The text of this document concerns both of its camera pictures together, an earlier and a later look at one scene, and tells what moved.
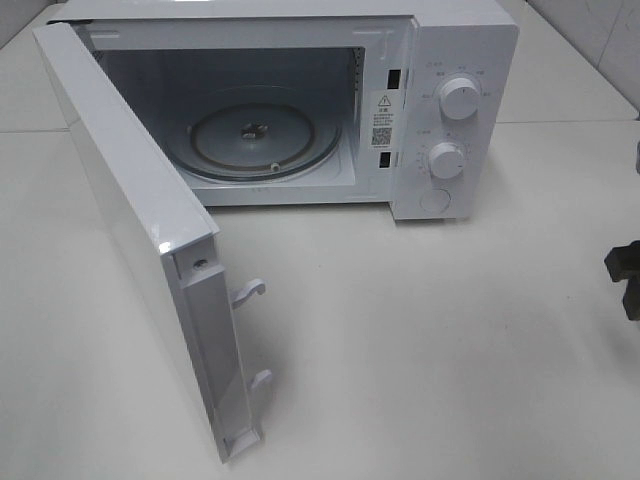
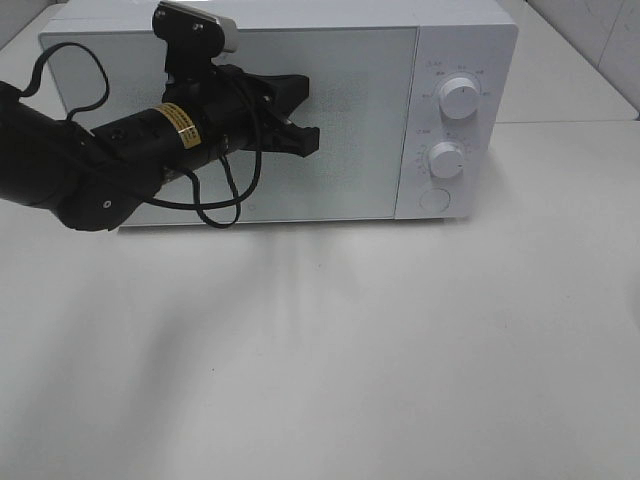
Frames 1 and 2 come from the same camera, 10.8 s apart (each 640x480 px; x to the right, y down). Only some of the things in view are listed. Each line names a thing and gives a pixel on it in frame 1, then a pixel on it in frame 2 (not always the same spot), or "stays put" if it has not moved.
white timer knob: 446,160 stays put
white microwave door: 194,295 -> 361,83
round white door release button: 435,201 stays put
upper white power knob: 459,99 stays put
